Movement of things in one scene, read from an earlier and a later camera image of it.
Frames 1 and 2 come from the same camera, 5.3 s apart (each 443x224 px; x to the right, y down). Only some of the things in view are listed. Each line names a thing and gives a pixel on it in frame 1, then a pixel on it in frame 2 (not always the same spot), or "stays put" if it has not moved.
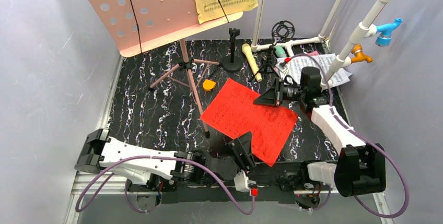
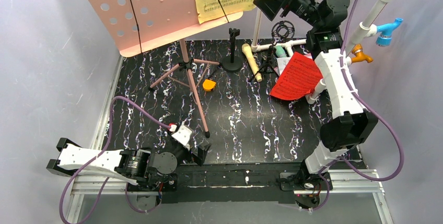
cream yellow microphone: x=252 y=61 stays put
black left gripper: x=240 y=156 → x=195 y=152
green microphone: x=280 y=52 stays put
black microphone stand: x=232 y=63 stays put
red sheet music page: x=233 y=113 → x=300 y=75
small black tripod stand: x=282 y=30 stays put
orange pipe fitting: x=359 y=57 stays put
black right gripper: x=280 y=92 → x=289 y=0
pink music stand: x=142 y=12 stays put
